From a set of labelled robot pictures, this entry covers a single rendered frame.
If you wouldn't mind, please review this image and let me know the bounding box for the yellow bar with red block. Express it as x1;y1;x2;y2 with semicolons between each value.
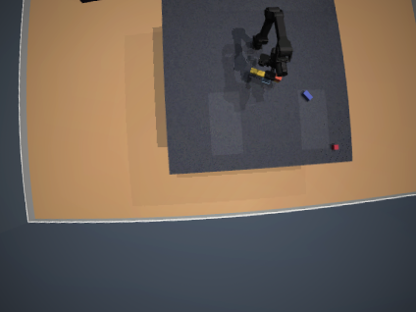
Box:
250;68;282;83

